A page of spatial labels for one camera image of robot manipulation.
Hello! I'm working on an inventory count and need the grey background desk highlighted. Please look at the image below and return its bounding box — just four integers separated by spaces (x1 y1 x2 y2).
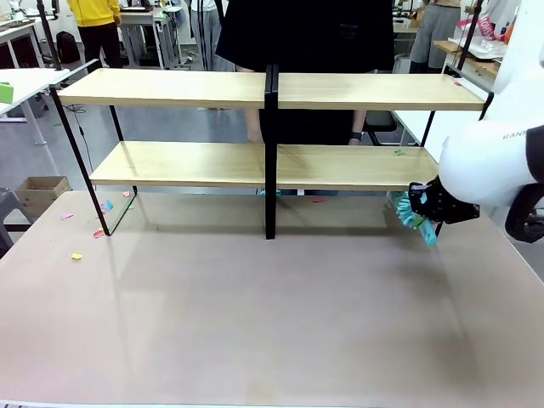
118 6 188 70

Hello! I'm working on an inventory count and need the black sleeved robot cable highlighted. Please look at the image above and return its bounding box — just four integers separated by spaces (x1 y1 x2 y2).
504 182 544 244

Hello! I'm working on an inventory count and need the grey stool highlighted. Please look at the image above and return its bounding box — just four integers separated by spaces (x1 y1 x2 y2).
0 187 34 252

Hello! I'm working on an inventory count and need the person in yellow jacket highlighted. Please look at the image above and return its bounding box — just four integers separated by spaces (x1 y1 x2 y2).
66 0 124 69

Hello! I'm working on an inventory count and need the teal microfiber duster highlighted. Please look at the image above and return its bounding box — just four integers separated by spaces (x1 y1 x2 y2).
389 190 439 247

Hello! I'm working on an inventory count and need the person in black clothing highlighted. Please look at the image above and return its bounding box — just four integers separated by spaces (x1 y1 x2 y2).
214 0 396 148

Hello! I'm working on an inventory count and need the black stand pole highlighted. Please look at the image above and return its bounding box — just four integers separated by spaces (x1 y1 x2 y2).
36 0 64 71

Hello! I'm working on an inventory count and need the cardboard box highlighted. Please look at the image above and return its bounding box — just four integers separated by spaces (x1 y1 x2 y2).
15 175 72 218

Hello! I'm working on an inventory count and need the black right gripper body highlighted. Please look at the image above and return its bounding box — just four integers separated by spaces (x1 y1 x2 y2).
423 176 481 226

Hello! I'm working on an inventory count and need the black backpack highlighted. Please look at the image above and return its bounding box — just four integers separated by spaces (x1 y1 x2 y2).
55 30 82 65

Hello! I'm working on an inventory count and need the person in grey clothes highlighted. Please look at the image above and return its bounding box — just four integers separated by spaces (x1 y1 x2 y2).
409 0 462 74

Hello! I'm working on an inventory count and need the person in striped trousers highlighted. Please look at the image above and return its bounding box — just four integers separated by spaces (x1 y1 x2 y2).
189 0 235 72

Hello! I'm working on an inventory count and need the wooden shelf unit black frame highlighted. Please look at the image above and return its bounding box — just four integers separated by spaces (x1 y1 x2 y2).
49 63 274 240
270 63 496 242

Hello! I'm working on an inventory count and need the dark folding chair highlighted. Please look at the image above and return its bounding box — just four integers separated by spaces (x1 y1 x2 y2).
364 110 405 146

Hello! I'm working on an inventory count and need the white table with grey legs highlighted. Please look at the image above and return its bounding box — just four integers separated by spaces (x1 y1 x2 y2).
0 59 99 148

